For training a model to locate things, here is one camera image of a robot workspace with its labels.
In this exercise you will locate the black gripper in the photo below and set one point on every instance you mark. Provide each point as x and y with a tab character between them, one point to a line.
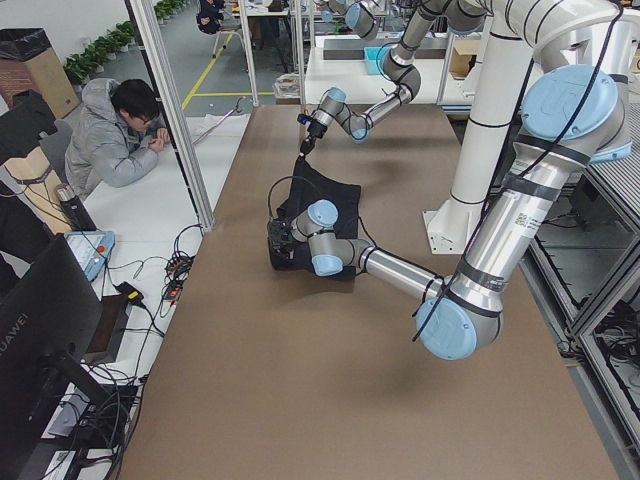
314	132
283	248

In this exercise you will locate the black printed t-shirt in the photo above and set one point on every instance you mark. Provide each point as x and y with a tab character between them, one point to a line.
312	192

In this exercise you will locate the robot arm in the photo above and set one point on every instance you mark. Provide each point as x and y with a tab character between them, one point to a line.
551	99
397	66

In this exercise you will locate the orange grey usb hub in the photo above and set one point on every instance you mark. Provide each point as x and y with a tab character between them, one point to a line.
172	290

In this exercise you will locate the black power adapter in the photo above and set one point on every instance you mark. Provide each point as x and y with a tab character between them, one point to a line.
134	296

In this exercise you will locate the blue teach pendant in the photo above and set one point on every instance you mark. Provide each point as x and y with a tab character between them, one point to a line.
91	249

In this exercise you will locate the person in grey jacket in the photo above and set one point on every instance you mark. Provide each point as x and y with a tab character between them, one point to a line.
118	137

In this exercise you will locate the black huawei monitor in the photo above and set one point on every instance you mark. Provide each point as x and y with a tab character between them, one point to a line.
47	323

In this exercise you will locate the cardboard box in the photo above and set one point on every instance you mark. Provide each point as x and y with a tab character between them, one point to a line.
29	62

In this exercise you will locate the aluminium frame post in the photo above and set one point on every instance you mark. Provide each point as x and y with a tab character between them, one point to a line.
149	39

